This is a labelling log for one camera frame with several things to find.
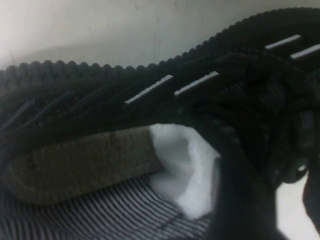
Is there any black knit sneaker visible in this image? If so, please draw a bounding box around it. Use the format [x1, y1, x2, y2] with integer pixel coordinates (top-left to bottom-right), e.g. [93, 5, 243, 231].
[0, 7, 320, 240]

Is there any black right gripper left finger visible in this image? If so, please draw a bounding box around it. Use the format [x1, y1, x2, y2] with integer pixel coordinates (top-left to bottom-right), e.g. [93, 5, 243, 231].
[206, 146, 279, 240]

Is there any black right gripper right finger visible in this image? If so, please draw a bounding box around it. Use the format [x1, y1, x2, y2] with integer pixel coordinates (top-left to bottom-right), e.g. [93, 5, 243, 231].
[301, 166, 320, 226]

